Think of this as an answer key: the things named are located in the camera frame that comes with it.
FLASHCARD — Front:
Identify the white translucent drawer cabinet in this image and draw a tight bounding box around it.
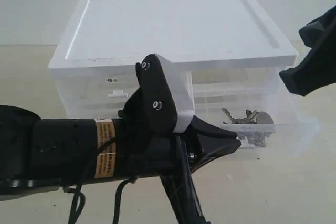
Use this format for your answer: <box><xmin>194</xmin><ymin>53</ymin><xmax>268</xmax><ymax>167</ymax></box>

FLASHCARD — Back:
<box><xmin>48</xmin><ymin>0</ymin><xmax>297</xmax><ymax>130</ymax></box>

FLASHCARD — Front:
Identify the bunch of keys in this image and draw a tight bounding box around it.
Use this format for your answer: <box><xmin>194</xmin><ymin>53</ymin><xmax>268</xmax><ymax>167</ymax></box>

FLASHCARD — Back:
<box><xmin>222</xmin><ymin>108</ymin><xmax>274</xmax><ymax>148</ymax></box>

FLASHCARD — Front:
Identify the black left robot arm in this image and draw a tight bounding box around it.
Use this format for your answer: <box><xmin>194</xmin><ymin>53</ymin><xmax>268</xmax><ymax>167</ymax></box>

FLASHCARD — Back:
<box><xmin>1</xmin><ymin>105</ymin><xmax>241</xmax><ymax>223</ymax></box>

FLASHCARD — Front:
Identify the clear drawer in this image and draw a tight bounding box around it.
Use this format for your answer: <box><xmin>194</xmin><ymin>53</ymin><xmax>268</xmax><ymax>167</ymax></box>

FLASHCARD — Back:
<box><xmin>55</xmin><ymin>74</ymin><xmax>139</xmax><ymax>118</ymax></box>
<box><xmin>185</xmin><ymin>68</ymin><xmax>319</xmax><ymax>159</ymax></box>

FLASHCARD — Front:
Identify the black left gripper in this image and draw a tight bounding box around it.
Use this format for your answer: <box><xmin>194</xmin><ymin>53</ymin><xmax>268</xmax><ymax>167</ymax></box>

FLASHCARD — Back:
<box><xmin>112</xmin><ymin>116</ymin><xmax>241</xmax><ymax>224</ymax></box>

